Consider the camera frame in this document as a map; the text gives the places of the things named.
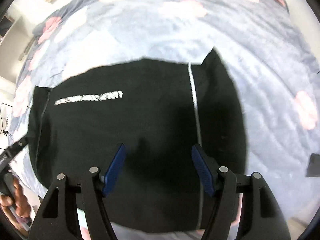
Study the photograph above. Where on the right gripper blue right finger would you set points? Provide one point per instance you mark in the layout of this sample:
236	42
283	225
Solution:
203	171

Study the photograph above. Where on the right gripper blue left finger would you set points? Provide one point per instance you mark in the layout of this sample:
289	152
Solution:
112	168

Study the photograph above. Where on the black hooded jacket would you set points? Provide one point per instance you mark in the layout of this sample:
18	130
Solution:
159	110

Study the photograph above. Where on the person's left hand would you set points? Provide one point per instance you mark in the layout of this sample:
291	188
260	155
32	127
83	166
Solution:
23	209

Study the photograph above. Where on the white sketch poster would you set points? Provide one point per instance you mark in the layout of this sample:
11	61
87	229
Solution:
6	112

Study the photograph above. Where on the grey floral bed quilt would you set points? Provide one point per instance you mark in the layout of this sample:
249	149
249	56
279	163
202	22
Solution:
274	72

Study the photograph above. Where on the white wall shelf unit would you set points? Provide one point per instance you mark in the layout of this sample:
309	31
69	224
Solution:
15	46

